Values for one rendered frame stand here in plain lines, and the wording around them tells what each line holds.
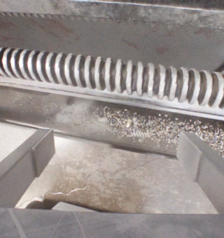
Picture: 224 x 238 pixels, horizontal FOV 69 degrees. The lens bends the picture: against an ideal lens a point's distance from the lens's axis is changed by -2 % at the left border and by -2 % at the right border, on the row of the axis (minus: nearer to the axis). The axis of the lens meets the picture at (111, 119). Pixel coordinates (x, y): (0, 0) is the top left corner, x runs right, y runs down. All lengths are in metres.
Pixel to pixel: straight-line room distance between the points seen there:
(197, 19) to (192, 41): 0.07
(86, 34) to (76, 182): 0.82
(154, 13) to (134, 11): 0.02
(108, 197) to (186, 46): 0.84
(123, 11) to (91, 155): 0.82
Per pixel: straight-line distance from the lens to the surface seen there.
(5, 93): 0.68
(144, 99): 0.25
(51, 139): 0.16
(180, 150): 0.17
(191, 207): 1.02
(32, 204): 0.99
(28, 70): 0.24
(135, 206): 0.98
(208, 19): 0.20
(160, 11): 0.19
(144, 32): 0.26
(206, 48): 0.29
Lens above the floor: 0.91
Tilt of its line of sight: 80 degrees down
